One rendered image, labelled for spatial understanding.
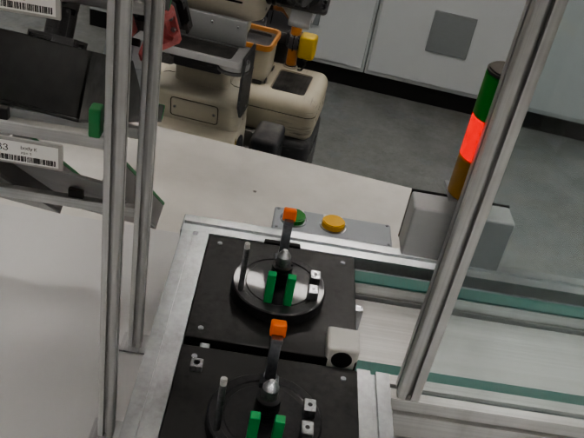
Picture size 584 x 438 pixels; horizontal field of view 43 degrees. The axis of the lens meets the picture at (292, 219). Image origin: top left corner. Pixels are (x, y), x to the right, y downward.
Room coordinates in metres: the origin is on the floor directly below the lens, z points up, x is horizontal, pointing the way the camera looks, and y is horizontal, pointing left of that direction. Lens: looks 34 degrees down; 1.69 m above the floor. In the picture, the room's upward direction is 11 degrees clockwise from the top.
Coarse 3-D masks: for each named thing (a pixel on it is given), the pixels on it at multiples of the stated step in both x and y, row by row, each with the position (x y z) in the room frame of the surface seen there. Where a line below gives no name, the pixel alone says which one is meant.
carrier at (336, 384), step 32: (192, 352) 0.71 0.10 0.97; (224, 352) 0.73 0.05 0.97; (192, 384) 0.66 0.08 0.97; (224, 384) 0.58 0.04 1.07; (256, 384) 0.66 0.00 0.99; (288, 384) 0.67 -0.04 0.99; (320, 384) 0.70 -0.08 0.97; (352, 384) 0.71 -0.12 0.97; (192, 416) 0.61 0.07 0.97; (224, 416) 0.60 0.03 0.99; (256, 416) 0.57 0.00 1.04; (288, 416) 0.62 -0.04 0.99; (320, 416) 0.63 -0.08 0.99; (352, 416) 0.66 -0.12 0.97
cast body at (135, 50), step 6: (132, 42) 0.93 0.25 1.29; (138, 42) 0.94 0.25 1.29; (132, 48) 0.91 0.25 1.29; (138, 48) 0.92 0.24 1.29; (132, 54) 0.91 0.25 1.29; (132, 60) 0.91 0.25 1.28; (138, 60) 0.92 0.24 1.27; (138, 66) 0.92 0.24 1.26; (138, 72) 0.92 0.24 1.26; (138, 78) 0.92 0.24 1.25
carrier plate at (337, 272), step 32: (224, 256) 0.93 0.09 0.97; (320, 256) 0.98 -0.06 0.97; (224, 288) 0.86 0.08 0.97; (352, 288) 0.92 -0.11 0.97; (192, 320) 0.78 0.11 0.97; (224, 320) 0.79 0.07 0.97; (256, 320) 0.80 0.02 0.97; (320, 320) 0.83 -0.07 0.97; (352, 320) 0.84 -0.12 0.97; (256, 352) 0.75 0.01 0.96; (288, 352) 0.75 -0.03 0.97; (320, 352) 0.76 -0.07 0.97
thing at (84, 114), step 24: (0, 48) 0.71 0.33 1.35; (24, 48) 0.71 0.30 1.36; (48, 48) 0.71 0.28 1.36; (72, 48) 0.71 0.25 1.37; (0, 72) 0.70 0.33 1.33; (24, 72) 0.70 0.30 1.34; (48, 72) 0.70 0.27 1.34; (72, 72) 0.70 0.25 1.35; (96, 72) 0.71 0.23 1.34; (0, 96) 0.69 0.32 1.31; (24, 96) 0.69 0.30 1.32; (48, 96) 0.68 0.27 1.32; (72, 96) 0.68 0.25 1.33; (96, 96) 0.72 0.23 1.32; (72, 120) 0.67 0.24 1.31
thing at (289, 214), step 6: (288, 210) 0.94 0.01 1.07; (294, 210) 0.94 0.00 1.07; (282, 216) 0.94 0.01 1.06; (288, 216) 0.93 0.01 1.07; (294, 216) 0.93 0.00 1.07; (288, 222) 0.92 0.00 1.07; (282, 228) 0.93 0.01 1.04; (288, 228) 0.93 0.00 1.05; (282, 234) 0.93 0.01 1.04; (288, 234) 0.93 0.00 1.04; (282, 240) 0.92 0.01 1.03; (288, 240) 0.92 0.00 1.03; (282, 246) 0.92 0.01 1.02; (288, 246) 0.92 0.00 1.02
